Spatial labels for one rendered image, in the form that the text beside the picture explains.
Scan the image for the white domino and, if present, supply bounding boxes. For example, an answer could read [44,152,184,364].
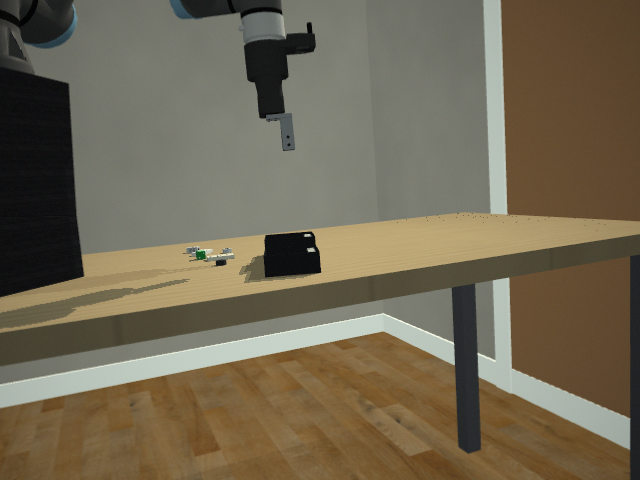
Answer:
[191,249,213,256]
[207,253,235,261]

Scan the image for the black storage bins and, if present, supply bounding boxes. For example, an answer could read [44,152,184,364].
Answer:
[264,231,321,277]

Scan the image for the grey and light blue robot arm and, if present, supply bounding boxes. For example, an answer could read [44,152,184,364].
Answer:
[0,0,283,74]

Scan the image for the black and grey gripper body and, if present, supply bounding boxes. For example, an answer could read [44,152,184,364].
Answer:
[239,12,316,119]

